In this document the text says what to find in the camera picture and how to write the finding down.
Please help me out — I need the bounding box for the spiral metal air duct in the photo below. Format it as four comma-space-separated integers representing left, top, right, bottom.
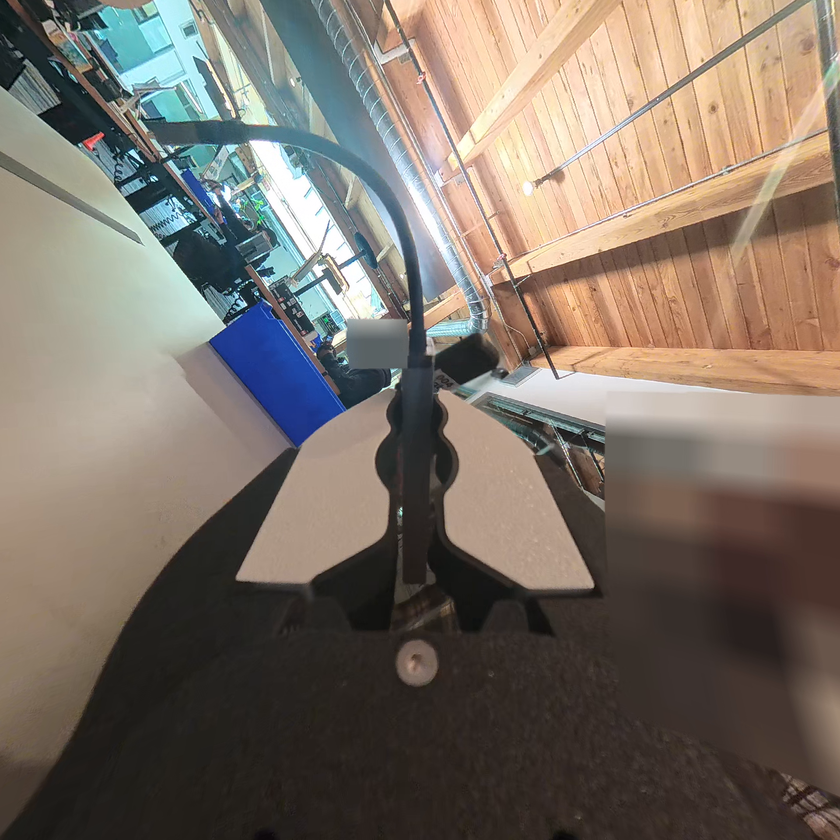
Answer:
311, 0, 493, 339

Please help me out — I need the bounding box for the blue plastic bin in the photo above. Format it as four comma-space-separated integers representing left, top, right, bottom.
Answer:
209, 301, 347, 448

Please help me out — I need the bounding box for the black usb port cable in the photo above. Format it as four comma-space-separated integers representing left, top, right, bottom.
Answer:
141, 120, 437, 585

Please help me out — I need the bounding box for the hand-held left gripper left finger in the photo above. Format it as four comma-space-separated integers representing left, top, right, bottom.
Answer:
235, 392, 403, 586

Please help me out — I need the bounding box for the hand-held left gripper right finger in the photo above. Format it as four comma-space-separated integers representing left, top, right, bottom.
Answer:
430, 390, 596, 596

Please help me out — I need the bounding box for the plaid shirt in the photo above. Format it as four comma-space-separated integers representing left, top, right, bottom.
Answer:
777, 771, 840, 840

